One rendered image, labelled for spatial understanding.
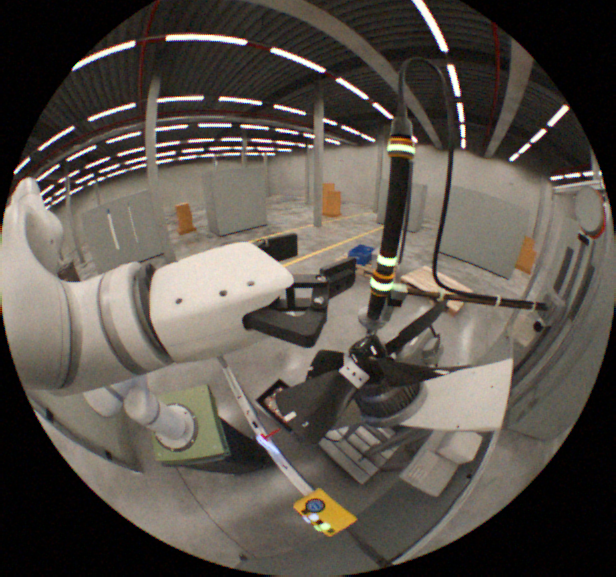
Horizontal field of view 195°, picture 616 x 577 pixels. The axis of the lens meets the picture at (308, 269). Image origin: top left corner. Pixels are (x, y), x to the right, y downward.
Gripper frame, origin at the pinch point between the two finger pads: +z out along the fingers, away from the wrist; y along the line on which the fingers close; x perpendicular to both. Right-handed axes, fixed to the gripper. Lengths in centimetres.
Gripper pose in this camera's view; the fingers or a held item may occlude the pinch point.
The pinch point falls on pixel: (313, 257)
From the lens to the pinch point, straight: 19.2
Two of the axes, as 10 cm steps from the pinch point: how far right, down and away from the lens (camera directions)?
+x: 0.0, -8.8, -4.7
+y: 6.1, 3.7, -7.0
